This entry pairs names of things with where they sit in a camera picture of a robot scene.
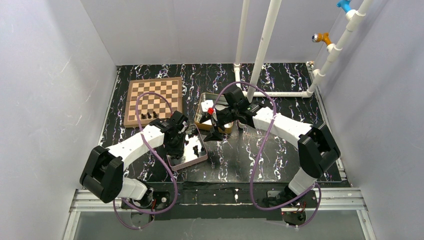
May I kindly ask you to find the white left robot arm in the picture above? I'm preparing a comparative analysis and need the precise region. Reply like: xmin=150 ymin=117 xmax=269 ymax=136
xmin=79 ymin=111 xmax=189 ymax=203

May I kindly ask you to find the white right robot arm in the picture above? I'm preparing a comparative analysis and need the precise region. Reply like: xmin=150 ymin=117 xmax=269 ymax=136
xmin=200 ymin=84 xmax=341 ymax=198

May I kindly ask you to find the black chess bishop piece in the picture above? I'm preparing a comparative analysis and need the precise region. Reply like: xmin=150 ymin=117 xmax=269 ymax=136
xmin=192 ymin=145 xmax=200 ymax=158

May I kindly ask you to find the wooden chess board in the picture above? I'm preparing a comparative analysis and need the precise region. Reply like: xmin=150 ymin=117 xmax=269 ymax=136
xmin=123 ymin=77 xmax=183 ymax=128

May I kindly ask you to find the gold-rimmed tin tray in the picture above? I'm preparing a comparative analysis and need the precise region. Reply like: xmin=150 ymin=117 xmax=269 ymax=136
xmin=194 ymin=92 xmax=238 ymax=135

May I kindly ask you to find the pink-rimmed silver tin tray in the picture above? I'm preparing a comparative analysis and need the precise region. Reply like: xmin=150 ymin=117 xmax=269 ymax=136
xmin=166 ymin=124 xmax=208 ymax=171

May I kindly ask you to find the orange pipe clip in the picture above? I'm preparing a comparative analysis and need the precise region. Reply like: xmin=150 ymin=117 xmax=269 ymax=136
xmin=311 ymin=32 xmax=332 ymax=46

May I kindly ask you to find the blue pipe clip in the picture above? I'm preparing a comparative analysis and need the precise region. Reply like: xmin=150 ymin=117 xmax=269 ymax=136
xmin=336 ymin=0 xmax=352 ymax=13

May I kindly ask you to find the white PVC pipe frame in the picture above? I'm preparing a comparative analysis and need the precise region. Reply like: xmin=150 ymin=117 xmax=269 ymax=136
xmin=233 ymin=0 xmax=373 ymax=98

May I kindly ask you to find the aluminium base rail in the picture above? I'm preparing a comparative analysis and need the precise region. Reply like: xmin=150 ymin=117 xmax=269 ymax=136
xmin=63 ymin=184 xmax=377 ymax=240

